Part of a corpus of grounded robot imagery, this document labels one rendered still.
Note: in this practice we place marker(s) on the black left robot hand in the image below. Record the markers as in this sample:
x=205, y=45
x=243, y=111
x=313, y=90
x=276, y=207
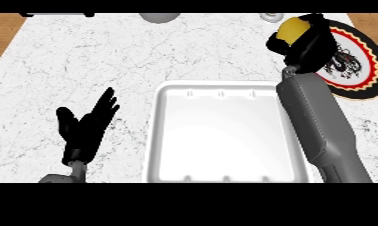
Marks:
x=85, y=130

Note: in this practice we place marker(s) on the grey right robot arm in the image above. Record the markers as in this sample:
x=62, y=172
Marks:
x=319, y=130

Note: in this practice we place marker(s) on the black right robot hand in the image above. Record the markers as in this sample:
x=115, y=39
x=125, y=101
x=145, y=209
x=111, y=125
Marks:
x=311, y=48

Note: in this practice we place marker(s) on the round patterned plate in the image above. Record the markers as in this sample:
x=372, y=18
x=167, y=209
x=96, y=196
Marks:
x=351, y=65

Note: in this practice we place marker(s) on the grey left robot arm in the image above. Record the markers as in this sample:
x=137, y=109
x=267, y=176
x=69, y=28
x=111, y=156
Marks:
x=68, y=175

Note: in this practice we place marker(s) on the small white round object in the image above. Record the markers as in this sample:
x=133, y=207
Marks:
x=270, y=16

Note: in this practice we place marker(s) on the grey round object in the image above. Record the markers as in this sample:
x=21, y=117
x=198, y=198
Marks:
x=158, y=17

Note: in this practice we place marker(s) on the yellow lemon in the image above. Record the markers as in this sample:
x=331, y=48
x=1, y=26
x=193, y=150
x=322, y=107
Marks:
x=291, y=31

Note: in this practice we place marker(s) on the white rectangular tray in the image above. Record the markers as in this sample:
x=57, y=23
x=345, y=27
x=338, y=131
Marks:
x=221, y=133

